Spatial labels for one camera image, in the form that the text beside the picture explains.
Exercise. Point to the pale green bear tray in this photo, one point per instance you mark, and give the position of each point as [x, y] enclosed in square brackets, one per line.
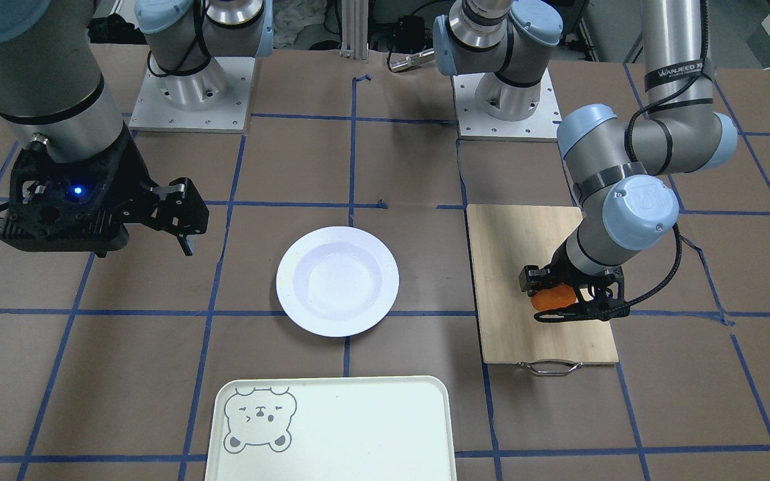
[396, 427]

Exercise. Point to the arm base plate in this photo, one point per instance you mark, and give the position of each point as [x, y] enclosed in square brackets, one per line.
[490, 110]
[214, 100]

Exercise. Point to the bamboo cutting board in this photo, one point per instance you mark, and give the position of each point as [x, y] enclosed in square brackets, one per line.
[503, 240]

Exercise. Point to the white ribbed plate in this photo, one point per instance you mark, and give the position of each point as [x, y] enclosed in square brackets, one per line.
[337, 281]

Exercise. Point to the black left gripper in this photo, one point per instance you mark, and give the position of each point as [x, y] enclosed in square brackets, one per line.
[561, 264]

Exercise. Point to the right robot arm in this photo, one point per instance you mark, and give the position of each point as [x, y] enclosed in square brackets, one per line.
[51, 83]

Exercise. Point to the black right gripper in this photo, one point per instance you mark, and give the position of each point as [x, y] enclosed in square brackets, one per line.
[136, 179]

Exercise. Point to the orange fruit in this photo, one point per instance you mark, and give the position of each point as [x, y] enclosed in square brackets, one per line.
[555, 298]

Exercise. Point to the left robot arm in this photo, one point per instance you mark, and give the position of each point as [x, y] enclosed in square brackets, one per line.
[615, 166]

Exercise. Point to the aluminium frame post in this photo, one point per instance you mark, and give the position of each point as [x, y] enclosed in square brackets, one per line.
[354, 23]

